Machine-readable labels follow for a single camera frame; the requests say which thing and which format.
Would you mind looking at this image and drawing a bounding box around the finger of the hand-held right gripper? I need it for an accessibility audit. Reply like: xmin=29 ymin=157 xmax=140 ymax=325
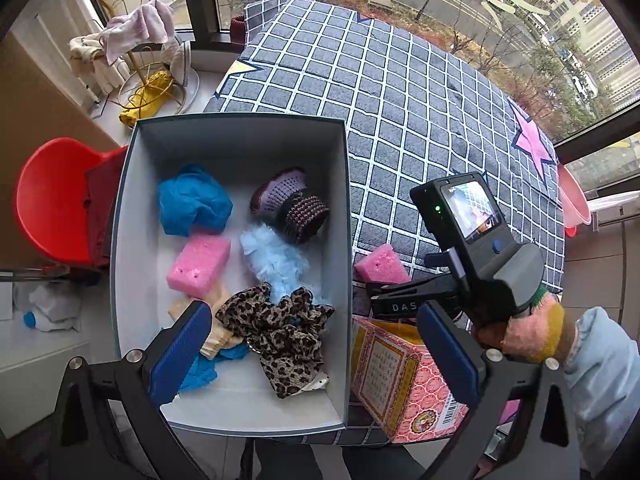
xmin=366 ymin=252 xmax=468 ymax=321

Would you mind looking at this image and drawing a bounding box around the beige scrunchie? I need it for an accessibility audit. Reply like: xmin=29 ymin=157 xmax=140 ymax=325
xmin=167 ymin=280 xmax=246 ymax=361

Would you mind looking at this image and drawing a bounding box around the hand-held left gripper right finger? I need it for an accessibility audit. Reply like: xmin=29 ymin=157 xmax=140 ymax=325
xmin=416 ymin=302 xmax=591 ymax=480

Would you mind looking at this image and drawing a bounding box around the pink plastic basin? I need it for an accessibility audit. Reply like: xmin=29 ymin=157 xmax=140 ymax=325
xmin=557 ymin=165 xmax=593 ymax=226

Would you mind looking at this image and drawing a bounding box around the leopard print scrunchie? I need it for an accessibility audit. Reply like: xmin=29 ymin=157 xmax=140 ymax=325
xmin=215 ymin=282 xmax=336 ymax=400

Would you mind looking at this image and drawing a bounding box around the lilac knitted bootie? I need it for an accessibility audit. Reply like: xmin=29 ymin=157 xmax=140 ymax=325
xmin=250 ymin=169 xmax=308 ymax=221

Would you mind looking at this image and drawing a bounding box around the pink patterned carton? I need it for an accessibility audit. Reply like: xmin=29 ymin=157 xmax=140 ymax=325
xmin=350 ymin=315 xmax=473 ymax=445

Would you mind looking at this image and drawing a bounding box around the dark red cloth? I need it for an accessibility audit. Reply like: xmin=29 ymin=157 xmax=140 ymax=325
xmin=85 ymin=146 xmax=130 ymax=268

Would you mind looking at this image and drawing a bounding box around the light blue fluffy duster head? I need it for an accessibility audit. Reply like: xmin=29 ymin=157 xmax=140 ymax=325
xmin=239 ymin=224 xmax=335 ymax=311

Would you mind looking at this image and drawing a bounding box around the blue cloth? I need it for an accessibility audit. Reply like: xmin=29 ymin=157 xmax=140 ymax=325
xmin=172 ymin=342 xmax=251 ymax=403
xmin=158 ymin=164 xmax=234 ymax=237

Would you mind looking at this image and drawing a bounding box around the beige towel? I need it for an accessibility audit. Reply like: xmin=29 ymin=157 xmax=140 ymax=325
xmin=67 ymin=32 xmax=128 ymax=93

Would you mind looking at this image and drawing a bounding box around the grey cardboard box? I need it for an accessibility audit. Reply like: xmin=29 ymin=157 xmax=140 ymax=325
xmin=109 ymin=114 xmax=353 ymax=437

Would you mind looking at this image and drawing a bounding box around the person's right hand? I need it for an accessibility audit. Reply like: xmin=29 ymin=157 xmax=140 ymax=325
xmin=472 ymin=287 xmax=581 ymax=363

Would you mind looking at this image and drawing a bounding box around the grey checked star blanket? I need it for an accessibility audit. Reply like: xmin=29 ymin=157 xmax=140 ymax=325
xmin=202 ymin=0 xmax=566 ymax=448

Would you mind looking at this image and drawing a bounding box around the gold wire rack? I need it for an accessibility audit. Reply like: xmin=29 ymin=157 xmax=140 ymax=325
xmin=95 ymin=0 xmax=193 ymax=111

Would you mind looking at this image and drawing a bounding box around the red plastic chair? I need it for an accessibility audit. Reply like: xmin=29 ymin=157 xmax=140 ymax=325
xmin=15 ymin=137 xmax=128 ymax=267

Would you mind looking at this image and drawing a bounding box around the person's right forearm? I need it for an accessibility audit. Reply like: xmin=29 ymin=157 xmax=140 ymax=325
xmin=562 ymin=306 xmax=636 ymax=471

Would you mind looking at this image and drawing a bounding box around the dark striped knitted bootie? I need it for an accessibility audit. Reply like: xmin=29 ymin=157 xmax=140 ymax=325
xmin=277 ymin=194 xmax=331 ymax=245

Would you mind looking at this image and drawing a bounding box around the pink towel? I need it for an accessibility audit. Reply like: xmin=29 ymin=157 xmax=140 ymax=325
xmin=102 ymin=2 xmax=176 ymax=61

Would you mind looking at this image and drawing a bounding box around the white cabinet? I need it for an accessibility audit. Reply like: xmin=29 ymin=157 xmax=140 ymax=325
xmin=0 ymin=330 xmax=126 ymax=441

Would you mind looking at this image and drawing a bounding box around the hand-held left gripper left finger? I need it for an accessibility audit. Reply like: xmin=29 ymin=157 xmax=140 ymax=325
xmin=50 ymin=300 xmax=216 ymax=480

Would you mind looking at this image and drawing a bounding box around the pink sponge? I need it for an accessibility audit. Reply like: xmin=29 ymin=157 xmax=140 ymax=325
xmin=166 ymin=234 xmax=232 ymax=297
xmin=353 ymin=243 xmax=412 ymax=285

